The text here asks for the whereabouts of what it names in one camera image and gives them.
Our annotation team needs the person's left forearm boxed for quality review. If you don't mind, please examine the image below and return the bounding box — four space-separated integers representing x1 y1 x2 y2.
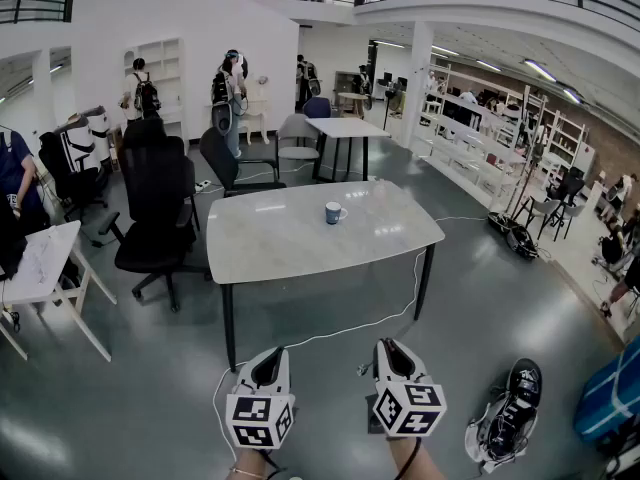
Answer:
227 445 281 480

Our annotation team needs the brown wooden cabinet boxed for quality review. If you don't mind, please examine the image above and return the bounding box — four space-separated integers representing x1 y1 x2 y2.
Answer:
107 125 124 172

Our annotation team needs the blue and white mug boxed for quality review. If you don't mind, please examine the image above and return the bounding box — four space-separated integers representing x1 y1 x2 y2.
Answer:
324 201 349 226

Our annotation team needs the grey chair with black legs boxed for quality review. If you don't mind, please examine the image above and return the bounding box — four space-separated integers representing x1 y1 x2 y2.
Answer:
514 167 586 242

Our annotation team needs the tall black office chair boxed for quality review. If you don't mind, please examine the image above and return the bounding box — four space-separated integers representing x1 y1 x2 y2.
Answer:
98 116 212 314

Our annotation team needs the black standing fan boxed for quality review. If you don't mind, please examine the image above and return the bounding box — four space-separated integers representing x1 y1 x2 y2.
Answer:
382 80 406 132

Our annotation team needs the black and white sneaker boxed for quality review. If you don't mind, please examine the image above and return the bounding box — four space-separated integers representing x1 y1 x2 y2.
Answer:
464 357 544 474

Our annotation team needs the long white shelving rack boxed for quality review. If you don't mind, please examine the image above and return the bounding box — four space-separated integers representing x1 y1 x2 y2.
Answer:
409 62 596 209

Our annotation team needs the round wooden table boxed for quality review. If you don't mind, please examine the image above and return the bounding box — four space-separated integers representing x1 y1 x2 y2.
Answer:
337 91 370 119

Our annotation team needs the white shelf cabinet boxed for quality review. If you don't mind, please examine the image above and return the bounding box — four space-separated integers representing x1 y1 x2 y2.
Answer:
123 37 185 139

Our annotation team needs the person's right forearm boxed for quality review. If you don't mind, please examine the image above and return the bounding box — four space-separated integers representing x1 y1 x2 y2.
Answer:
389 435 446 480

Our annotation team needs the black bag with cables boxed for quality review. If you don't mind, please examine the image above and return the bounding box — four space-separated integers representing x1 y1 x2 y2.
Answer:
487 211 541 262

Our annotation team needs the white wooden side table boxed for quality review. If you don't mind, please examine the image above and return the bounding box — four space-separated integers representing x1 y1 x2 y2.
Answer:
0 220 119 364

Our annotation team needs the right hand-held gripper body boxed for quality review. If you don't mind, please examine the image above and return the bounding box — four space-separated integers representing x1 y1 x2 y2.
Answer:
367 375 447 438

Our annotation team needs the white square table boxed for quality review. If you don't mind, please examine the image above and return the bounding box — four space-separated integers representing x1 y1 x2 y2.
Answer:
304 116 392 183

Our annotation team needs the metal tripod stand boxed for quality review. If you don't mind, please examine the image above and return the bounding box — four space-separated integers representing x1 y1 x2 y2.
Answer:
499 85 537 224

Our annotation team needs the blue striped bag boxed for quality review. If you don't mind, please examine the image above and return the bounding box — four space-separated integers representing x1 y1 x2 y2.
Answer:
572 337 640 444

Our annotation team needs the dark blue chair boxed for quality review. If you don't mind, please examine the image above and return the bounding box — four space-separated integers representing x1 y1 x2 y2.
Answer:
302 96 333 119

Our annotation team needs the black table leg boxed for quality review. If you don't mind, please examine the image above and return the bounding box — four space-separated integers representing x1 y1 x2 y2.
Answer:
221 282 237 373
413 245 436 322

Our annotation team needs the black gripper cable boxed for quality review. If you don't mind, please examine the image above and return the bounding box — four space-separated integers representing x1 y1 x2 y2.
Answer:
393 436 424 480
259 447 289 480

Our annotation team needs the black mesh armchair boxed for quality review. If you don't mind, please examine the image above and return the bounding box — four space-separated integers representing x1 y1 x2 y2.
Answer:
198 126 287 199

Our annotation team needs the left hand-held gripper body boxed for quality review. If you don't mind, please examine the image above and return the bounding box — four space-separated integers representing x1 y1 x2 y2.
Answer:
225 385 296 450

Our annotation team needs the grey padded chair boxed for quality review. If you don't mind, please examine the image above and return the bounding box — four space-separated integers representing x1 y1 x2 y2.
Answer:
275 113 321 179

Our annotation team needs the cream vanity table with mirror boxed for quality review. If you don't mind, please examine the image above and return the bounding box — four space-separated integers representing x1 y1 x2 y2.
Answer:
238 75 272 145

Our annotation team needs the black white gaming chair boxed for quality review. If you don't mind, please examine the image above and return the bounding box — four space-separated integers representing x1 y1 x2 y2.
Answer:
38 107 110 222

